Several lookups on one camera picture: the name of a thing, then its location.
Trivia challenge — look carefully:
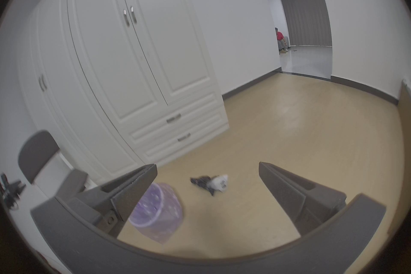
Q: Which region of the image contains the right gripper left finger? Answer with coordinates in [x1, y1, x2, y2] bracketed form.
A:
[66, 164, 158, 235]

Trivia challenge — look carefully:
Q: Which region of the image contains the grey curtain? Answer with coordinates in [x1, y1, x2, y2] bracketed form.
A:
[281, 0, 333, 48]

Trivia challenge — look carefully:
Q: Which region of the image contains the grey cushioned white chair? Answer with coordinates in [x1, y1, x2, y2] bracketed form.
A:
[18, 130, 89, 203]

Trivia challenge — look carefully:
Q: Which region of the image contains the white wardrobe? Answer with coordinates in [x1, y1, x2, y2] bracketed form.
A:
[18, 0, 230, 177]

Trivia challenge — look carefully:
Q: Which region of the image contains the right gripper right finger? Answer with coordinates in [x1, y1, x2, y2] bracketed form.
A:
[258, 161, 348, 237]

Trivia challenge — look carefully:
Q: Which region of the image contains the purple plastic bag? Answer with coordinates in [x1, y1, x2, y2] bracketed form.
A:
[128, 183, 184, 245]

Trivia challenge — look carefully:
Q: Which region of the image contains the person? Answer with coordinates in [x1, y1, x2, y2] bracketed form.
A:
[274, 27, 289, 53]

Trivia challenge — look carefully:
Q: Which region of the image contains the white trash bin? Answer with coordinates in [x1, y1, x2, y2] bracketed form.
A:
[129, 183, 181, 230]

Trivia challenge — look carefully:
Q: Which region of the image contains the black plastic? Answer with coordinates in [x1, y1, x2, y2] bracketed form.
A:
[190, 175, 216, 197]

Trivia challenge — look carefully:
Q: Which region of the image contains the white paper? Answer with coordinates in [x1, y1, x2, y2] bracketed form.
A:
[207, 174, 229, 194]

